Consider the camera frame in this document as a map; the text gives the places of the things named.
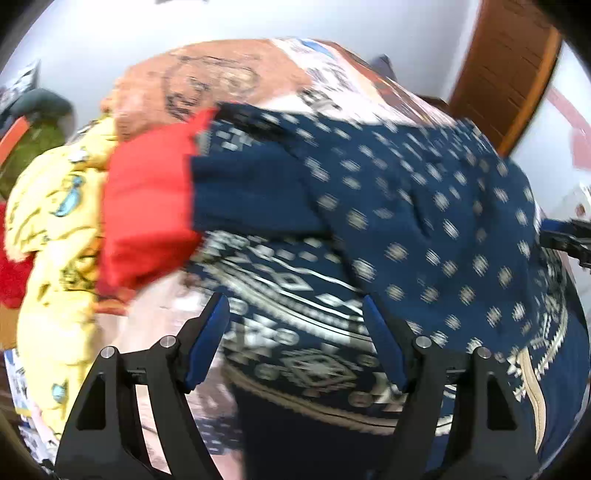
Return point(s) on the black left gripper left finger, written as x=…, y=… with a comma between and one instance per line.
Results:
x=103, y=436

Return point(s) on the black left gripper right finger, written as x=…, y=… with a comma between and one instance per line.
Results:
x=460, y=419

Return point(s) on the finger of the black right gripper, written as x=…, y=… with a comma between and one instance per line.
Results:
x=572, y=237

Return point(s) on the navy patterned garment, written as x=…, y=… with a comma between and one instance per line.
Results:
x=308, y=220

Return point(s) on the red garment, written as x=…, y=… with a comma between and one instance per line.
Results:
x=146, y=208

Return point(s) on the red plush cloth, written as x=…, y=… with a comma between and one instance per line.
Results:
x=13, y=275

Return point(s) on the wooden door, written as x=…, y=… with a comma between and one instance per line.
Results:
x=511, y=58

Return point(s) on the yellow cartoon blanket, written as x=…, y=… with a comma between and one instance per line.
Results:
x=53, y=215

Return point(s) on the green patterned box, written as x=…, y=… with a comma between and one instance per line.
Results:
x=38, y=139

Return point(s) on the orange box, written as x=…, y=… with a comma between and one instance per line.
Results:
x=12, y=137

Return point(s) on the newspaper print bed sheet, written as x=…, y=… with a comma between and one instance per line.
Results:
x=293, y=75

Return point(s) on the grey cloth on pile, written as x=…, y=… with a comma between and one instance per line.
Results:
x=40, y=102

